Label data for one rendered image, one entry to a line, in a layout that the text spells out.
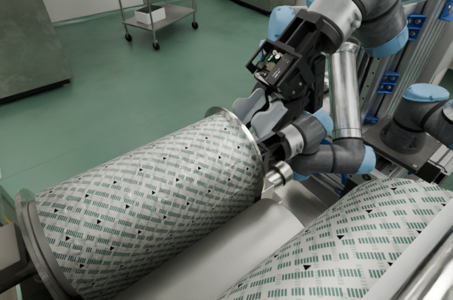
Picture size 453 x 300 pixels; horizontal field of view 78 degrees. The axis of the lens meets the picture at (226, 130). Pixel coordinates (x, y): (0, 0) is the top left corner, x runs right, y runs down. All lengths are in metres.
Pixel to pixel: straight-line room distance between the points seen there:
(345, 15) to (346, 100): 0.39
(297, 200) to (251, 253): 0.48
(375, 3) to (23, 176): 2.33
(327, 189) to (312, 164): 1.05
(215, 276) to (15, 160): 2.39
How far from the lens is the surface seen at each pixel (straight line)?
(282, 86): 0.39
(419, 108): 1.11
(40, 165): 2.48
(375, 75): 1.26
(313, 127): 0.66
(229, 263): 0.35
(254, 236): 0.36
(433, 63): 1.53
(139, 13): 3.83
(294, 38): 0.42
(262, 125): 0.42
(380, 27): 0.54
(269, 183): 0.45
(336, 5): 0.45
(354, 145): 0.77
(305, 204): 0.81
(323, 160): 0.74
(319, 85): 0.49
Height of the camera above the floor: 1.55
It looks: 41 degrees down
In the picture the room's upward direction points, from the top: straight up
